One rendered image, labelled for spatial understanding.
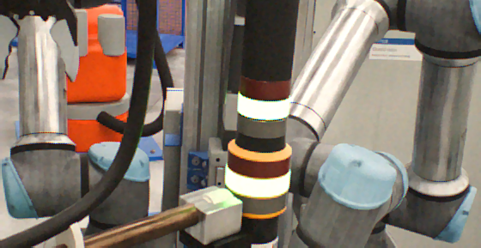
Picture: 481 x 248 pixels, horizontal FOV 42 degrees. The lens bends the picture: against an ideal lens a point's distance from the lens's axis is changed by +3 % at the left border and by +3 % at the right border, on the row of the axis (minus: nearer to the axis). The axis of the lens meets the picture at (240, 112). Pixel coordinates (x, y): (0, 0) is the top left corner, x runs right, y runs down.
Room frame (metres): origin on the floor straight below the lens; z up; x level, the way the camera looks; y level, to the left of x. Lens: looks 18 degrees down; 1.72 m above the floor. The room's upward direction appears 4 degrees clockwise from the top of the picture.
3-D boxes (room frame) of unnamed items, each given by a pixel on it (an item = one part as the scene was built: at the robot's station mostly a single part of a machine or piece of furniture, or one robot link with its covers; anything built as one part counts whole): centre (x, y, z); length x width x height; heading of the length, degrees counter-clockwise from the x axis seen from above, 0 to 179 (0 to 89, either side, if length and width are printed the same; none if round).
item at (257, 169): (0.38, -0.01, 1.57); 0.04 x 0.04 x 0.01
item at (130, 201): (1.10, 0.24, 1.20); 0.13 x 0.12 x 0.14; 107
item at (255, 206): (0.38, -0.01, 1.54); 0.04 x 0.04 x 0.01
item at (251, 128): (0.38, -0.01, 1.59); 0.03 x 0.03 x 0.01
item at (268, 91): (0.38, -0.01, 1.62); 0.03 x 0.03 x 0.01
